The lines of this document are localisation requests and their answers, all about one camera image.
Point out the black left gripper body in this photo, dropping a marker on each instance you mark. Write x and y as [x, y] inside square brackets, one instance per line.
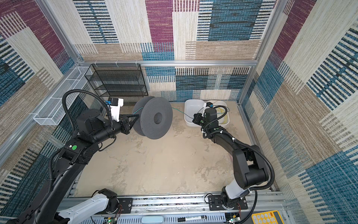
[125, 129]

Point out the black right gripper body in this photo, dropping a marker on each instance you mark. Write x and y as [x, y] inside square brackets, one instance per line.
[200, 120]

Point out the black perforated cable spool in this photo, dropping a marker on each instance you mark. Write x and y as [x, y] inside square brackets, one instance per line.
[155, 117]

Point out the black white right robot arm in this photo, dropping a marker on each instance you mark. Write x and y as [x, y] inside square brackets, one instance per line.
[252, 170]

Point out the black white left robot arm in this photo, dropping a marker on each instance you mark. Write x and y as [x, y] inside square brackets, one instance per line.
[66, 163]

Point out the white plastic tub left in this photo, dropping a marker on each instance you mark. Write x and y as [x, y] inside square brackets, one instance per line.
[192, 107]

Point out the light blue label plate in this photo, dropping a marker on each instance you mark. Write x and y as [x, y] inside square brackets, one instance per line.
[152, 219]

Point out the black marker pen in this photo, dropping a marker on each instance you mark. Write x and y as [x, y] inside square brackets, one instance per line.
[192, 218]

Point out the yellow keypad pendant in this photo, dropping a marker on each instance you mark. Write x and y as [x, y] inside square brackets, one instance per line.
[267, 217]

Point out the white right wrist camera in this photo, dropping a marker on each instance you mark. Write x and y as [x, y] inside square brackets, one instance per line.
[208, 105]

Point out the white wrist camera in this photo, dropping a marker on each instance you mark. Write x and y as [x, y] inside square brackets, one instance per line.
[115, 104]
[208, 105]

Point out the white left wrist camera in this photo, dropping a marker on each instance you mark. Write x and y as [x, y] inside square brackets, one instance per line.
[115, 104]

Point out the black wire mesh shelf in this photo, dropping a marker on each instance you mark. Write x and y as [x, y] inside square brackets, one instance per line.
[117, 80]

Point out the white wire mesh basket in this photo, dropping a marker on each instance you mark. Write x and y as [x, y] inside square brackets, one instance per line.
[52, 112]

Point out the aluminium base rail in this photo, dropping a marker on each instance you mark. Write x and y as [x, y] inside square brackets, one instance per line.
[174, 206]

